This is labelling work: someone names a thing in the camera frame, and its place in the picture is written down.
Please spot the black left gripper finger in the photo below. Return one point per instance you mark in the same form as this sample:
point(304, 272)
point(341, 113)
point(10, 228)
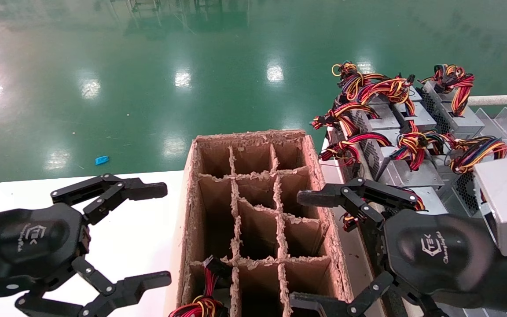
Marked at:
point(143, 189)

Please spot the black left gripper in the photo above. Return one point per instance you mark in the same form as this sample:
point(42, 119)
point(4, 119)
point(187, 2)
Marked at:
point(24, 246)

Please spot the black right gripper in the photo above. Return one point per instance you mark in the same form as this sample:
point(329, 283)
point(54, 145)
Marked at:
point(438, 255)

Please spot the blue scrap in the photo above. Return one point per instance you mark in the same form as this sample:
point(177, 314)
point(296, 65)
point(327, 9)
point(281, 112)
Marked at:
point(102, 160)

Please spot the brown divided cardboard box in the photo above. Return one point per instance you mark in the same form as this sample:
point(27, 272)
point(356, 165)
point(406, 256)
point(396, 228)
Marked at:
point(258, 229)

